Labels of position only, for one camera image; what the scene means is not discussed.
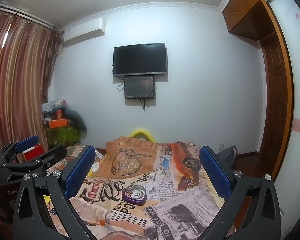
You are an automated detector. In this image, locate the purple heart tin box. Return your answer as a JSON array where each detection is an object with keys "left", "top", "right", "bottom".
[{"left": 122, "top": 185, "right": 147, "bottom": 206}]

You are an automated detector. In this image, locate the red white box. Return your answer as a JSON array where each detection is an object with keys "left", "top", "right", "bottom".
[{"left": 22, "top": 144, "right": 44, "bottom": 161}]

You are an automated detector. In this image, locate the yellow cloth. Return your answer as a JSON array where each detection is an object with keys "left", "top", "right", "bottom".
[{"left": 87, "top": 168, "right": 96, "bottom": 177}]

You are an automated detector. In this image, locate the dark backpack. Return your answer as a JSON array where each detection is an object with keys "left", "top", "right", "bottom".
[{"left": 217, "top": 145, "right": 237, "bottom": 167}]

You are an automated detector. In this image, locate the green patterned container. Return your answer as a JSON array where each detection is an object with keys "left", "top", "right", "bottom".
[{"left": 45, "top": 126, "right": 81, "bottom": 147}]

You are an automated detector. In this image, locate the orange box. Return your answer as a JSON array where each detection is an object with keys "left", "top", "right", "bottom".
[{"left": 49, "top": 119, "right": 68, "bottom": 129}]

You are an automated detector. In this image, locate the dark green plush cushion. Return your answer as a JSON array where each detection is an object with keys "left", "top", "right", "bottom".
[{"left": 64, "top": 109, "right": 88, "bottom": 139}]

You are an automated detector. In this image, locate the newspaper print bed cover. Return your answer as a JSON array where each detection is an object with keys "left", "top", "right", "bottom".
[{"left": 46, "top": 135, "right": 241, "bottom": 240}]

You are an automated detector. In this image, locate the striped red curtain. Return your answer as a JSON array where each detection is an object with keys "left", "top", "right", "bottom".
[{"left": 0, "top": 11, "right": 62, "bottom": 150}]

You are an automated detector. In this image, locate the brown wooden door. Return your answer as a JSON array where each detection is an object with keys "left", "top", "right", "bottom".
[{"left": 233, "top": 2, "right": 294, "bottom": 181}]

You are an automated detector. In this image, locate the white air conditioner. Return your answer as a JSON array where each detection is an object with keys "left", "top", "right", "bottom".
[{"left": 63, "top": 18, "right": 106, "bottom": 47}]

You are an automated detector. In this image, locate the wooden overhead cabinet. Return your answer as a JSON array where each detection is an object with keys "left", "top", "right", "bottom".
[{"left": 223, "top": 0, "right": 282, "bottom": 41}]

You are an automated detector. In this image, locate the white wardrobe with hearts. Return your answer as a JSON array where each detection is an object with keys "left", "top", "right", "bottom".
[{"left": 267, "top": 0, "right": 300, "bottom": 238}]

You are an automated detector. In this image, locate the yellow ring object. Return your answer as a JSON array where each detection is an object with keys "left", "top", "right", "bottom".
[{"left": 129, "top": 128, "right": 155, "bottom": 142}]

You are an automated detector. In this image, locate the small lower wall monitor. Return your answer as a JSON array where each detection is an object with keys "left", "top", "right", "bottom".
[{"left": 125, "top": 76, "right": 155, "bottom": 99}]

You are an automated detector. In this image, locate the large black wall television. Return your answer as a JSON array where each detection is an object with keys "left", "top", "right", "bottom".
[{"left": 113, "top": 43, "right": 167, "bottom": 76}]

